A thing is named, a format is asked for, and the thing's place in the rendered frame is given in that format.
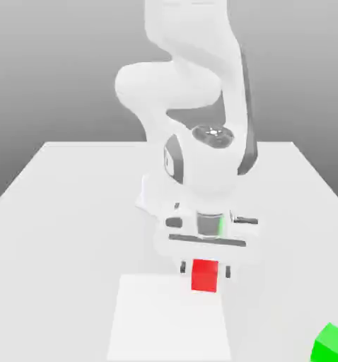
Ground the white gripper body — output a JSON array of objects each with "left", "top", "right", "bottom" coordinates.
[{"left": 153, "top": 229, "right": 258, "bottom": 264}]

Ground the small red cube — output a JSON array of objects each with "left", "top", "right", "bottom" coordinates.
[{"left": 190, "top": 258, "right": 219, "bottom": 294}]

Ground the small green cube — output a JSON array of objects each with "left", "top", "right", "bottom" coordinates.
[{"left": 310, "top": 321, "right": 338, "bottom": 362}]

